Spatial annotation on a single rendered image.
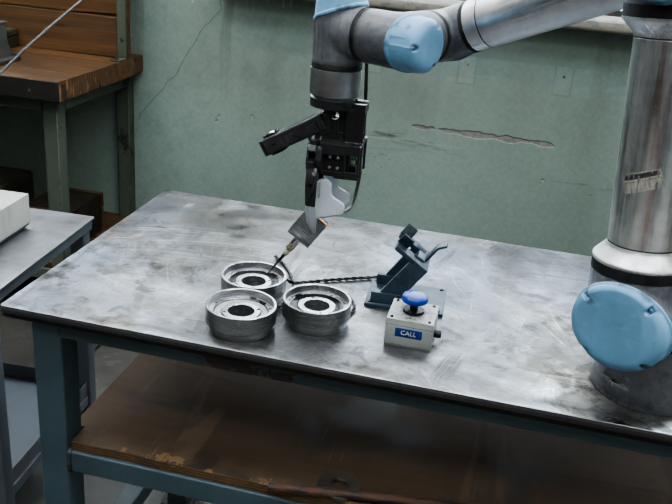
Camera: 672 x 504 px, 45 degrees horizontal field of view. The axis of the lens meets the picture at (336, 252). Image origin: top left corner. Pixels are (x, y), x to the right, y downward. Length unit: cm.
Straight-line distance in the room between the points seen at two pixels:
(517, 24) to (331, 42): 26
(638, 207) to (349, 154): 44
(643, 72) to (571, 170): 186
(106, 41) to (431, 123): 114
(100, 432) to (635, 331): 88
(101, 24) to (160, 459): 189
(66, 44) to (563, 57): 167
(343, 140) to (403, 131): 159
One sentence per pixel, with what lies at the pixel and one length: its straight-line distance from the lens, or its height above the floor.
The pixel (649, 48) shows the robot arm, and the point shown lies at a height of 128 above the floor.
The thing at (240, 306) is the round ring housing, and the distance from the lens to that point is 125.
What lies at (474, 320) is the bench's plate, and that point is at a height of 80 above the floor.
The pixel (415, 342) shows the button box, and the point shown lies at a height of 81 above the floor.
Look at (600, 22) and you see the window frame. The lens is 264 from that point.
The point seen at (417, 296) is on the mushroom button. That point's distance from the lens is 121.
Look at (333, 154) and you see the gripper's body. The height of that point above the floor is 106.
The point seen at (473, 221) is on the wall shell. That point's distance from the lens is 287.
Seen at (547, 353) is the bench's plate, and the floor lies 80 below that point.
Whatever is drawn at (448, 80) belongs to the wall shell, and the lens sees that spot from 276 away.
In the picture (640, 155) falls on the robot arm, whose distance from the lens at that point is 97.
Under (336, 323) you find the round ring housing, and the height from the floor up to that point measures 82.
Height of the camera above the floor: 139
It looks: 23 degrees down
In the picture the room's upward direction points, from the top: 5 degrees clockwise
